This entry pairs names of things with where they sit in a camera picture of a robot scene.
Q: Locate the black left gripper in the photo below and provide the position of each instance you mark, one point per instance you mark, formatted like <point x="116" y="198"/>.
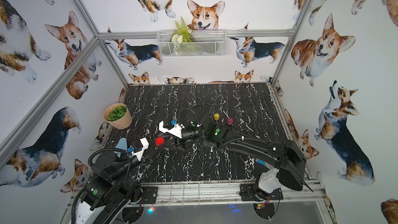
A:
<point x="152" y="149"/>

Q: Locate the red paint jar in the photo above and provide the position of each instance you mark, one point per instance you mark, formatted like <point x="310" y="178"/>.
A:
<point x="159" y="141"/>

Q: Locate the magenta paint jar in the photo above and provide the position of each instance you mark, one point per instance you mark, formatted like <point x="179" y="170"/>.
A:
<point x="230" y="121"/>

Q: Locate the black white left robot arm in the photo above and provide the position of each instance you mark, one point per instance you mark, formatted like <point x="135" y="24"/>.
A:
<point x="111" y="188"/>

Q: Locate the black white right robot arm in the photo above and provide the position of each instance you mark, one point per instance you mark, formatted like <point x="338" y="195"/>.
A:
<point x="288" y="163"/>

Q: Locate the light blue silicone spatula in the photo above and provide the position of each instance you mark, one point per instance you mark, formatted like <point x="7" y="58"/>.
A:
<point x="122" y="144"/>

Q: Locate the beige paper plant pot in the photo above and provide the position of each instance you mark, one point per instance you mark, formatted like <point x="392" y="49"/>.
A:
<point x="122" y="123"/>

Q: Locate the green moss plant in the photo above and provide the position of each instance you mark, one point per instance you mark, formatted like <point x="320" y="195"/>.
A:
<point x="117" y="113"/>

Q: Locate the green fern plant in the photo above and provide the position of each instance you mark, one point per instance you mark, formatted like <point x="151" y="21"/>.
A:
<point x="181" y="38"/>

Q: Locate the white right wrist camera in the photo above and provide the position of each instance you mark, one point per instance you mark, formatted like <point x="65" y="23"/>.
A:
<point x="172" y="127"/>

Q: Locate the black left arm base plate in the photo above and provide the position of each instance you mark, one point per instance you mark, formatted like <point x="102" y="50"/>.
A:
<point x="147" y="195"/>

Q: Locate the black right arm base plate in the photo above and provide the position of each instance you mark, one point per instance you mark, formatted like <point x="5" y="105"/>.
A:
<point x="251" y="192"/>

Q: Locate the white wire mesh basket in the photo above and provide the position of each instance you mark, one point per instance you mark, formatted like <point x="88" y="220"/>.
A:
<point x="205" y="44"/>

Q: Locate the aluminium front rail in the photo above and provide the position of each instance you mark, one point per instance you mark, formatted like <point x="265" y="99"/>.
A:
<point x="222" y="192"/>

